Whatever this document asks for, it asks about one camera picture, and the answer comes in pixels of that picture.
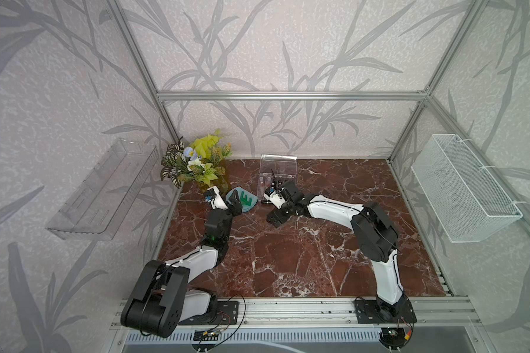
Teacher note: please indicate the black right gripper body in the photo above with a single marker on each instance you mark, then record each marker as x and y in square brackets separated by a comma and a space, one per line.
[281, 214]

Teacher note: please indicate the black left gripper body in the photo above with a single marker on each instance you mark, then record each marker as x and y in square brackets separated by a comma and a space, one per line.
[234, 209]

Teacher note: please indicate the clear acrylic lipstick organizer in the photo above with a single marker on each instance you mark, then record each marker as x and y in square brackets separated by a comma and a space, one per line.
[275, 166]

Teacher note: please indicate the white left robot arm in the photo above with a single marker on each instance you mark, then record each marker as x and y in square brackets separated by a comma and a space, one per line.
[161, 298]

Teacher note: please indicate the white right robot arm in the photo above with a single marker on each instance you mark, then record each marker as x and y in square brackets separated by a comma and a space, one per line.
[376, 236]

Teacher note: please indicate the artificial flower plant vase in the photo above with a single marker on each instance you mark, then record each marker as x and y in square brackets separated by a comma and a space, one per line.
[202, 162]

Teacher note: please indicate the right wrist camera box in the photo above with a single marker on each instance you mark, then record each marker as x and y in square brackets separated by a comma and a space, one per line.
[275, 197]

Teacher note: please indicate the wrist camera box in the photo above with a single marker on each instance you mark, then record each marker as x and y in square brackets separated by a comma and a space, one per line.
[213, 197]
[275, 197]

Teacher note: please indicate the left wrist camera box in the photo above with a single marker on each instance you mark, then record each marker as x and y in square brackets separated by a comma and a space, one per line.
[213, 197]

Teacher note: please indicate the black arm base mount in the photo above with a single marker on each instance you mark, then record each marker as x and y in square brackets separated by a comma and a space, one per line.
[222, 313]

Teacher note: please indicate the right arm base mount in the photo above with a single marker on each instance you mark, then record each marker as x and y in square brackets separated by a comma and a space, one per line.
[376, 311]

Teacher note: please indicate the clear acrylic wall shelf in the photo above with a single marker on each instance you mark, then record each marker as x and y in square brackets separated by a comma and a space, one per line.
[96, 210]

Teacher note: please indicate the white wire mesh basket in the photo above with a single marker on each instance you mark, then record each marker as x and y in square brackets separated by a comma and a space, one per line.
[468, 201]

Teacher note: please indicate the aluminium front rail frame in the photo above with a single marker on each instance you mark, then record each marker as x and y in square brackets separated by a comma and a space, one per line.
[318, 324]

